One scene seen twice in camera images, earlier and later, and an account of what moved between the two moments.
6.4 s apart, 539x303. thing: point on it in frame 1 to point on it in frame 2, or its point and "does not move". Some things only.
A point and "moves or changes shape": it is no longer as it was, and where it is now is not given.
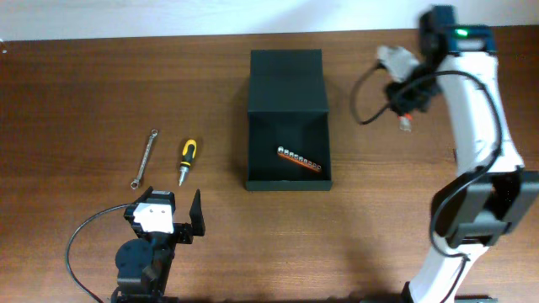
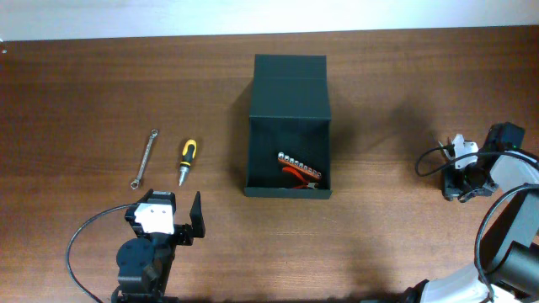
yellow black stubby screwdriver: (189, 151) does not move
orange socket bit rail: (285, 152) moves or changes shape
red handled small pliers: (404, 121) to (307, 184)
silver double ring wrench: (135, 184) does not move
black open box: (288, 108) does not move
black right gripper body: (404, 99) to (456, 185)
